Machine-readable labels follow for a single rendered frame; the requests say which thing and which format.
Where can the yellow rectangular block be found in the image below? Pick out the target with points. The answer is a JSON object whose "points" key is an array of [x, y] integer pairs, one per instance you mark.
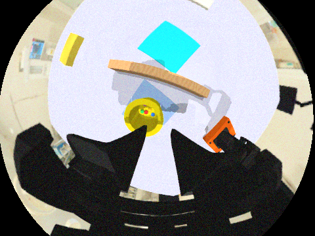
{"points": [[71, 49]]}

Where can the orange flat bar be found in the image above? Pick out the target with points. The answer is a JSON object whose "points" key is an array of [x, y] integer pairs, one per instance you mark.
{"points": [[159, 75]]}

